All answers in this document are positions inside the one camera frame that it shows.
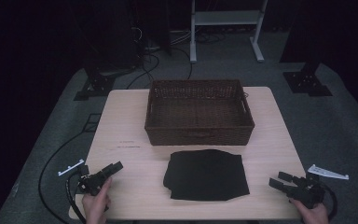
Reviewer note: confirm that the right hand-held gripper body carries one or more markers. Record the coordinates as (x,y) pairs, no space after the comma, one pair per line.
(307,189)

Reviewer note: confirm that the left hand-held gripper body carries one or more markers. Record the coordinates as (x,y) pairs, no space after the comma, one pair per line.
(88,182)

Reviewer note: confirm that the person's left hand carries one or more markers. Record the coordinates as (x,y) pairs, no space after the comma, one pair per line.
(95,203)

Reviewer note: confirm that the person's right hand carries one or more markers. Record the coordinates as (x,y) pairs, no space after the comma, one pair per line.
(312,214)

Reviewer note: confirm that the black cloth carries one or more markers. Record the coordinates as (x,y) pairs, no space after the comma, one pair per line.
(206,175)

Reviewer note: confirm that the black stand base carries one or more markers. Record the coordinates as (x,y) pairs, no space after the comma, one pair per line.
(96,85)
(307,82)

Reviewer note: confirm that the brown wicker basket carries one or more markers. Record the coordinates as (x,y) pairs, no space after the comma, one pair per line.
(199,124)

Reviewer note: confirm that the white metal stand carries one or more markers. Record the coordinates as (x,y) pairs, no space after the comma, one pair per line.
(227,18)

